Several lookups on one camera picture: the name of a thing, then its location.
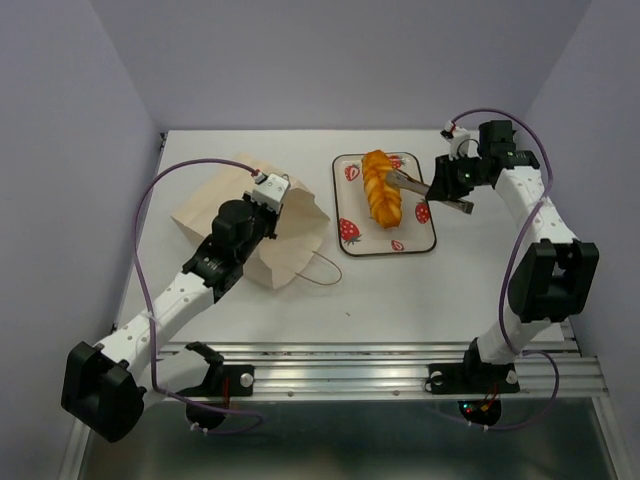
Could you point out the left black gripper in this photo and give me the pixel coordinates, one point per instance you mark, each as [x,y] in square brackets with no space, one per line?
[273,216]

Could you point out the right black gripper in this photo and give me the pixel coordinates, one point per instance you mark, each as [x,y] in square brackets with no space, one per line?
[444,186]

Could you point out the metal tongs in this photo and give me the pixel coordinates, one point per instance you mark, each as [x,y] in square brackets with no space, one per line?
[399,179]

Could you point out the brown paper bag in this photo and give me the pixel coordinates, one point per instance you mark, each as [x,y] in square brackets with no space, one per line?
[301,230]

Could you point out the orange braided fake bread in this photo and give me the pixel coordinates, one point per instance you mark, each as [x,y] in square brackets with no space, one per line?
[385,202]

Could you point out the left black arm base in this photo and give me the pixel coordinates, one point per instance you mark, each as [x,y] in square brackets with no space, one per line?
[206,384]

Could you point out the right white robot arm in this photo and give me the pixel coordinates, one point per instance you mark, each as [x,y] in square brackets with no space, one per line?
[550,270]

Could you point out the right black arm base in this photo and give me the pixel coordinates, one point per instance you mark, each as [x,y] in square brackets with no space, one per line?
[479,383]

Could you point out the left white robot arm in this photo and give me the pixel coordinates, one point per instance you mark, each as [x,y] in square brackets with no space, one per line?
[110,384]

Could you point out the strawberry pattern tray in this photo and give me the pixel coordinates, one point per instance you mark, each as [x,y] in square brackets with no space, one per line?
[358,234]

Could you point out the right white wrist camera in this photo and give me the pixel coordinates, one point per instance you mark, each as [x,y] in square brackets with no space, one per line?
[458,138]

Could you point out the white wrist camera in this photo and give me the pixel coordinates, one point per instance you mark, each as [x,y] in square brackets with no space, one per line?
[270,190]
[458,138]

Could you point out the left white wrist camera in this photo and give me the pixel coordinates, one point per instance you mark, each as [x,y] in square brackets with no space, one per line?
[270,190]

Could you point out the aluminium mounting rail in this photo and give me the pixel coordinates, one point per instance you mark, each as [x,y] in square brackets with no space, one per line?
[396,371]

